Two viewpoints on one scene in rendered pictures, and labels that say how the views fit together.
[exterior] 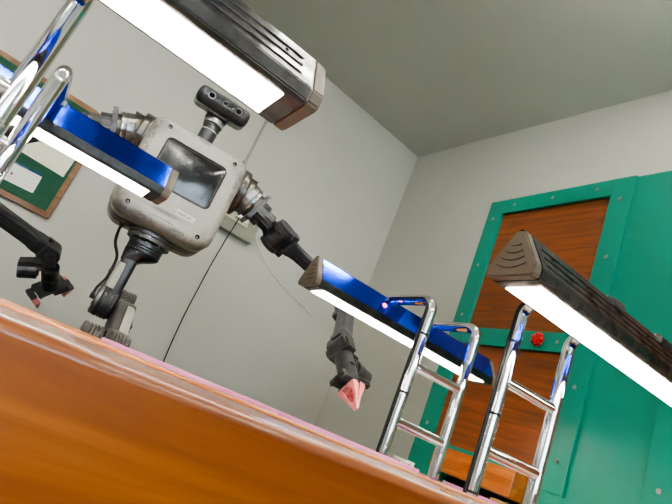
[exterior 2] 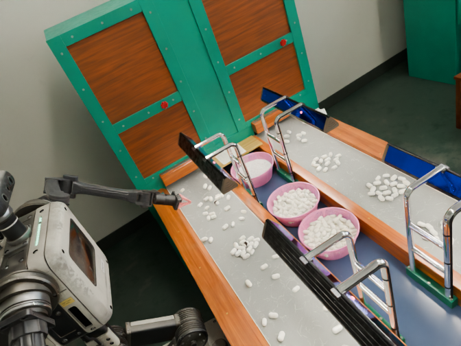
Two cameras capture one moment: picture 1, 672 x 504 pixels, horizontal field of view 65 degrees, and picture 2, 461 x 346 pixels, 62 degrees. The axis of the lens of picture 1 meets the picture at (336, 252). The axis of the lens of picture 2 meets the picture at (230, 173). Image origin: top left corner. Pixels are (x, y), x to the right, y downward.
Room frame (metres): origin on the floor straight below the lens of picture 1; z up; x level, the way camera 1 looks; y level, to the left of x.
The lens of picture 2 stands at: (0.79, 1.35, 2.02)
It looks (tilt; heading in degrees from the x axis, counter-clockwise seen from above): 33 degrees down; 284
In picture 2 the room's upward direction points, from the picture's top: 23 degrees counter-clockwise
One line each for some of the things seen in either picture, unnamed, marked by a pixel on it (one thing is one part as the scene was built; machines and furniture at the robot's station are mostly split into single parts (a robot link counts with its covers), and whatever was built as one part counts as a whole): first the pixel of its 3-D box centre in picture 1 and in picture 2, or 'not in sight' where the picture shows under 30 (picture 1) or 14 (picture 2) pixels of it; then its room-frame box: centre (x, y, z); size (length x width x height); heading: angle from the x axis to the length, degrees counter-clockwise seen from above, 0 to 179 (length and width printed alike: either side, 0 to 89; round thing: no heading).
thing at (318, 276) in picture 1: (408, 326); (202, 158); (1.29, -0.24, 1.08); 0.62 x 0.08 x 0.07; 117
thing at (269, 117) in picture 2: not in sight; (273, 117); (0.95, -0.92, 0.83); 0.30 x 0.06 x 0.07; 27
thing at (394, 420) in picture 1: (403, 399); (228, 177); (1.22, -0.27, 0.90); 0.20 x 0.19 x 0.45; 117
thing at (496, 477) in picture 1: (475, 471); (183, 168); (1.55, -0.60, 0.83); 0.30 x 0.06 x 0.07; 27
